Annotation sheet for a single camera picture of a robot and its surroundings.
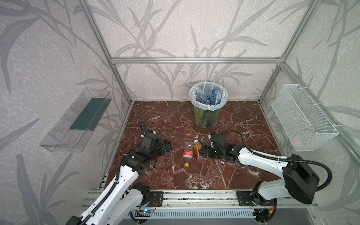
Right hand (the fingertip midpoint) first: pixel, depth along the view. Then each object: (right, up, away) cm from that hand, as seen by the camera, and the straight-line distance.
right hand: (203, 148), depth 85 cm
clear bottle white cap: (+1, +33, +12) cm, 35 cm away
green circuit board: (-30, -28, -14) cm, 43 cm away
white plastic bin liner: (+4, +40, +11) cm, 42 cm away
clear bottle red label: (-9, -3, +1) cm, 10 cm away
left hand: (-20, +5, -7) cm, 22 cm away
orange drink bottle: (-3, 0, +4) cm, 5 cm away
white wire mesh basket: (+45, +16, -22) cm, 52 cm away
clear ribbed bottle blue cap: (+10, +33, +4) cm, 35 cm away
